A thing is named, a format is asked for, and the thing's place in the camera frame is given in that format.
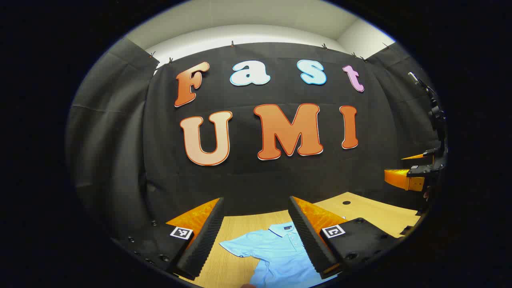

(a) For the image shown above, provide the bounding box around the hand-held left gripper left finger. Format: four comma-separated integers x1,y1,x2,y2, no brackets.
113,197,225,280

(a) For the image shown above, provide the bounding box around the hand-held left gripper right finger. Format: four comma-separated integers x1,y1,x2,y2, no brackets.
288,196,404,280

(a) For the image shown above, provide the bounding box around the light blue T-shirt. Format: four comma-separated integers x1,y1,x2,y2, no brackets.
219,221,333,288

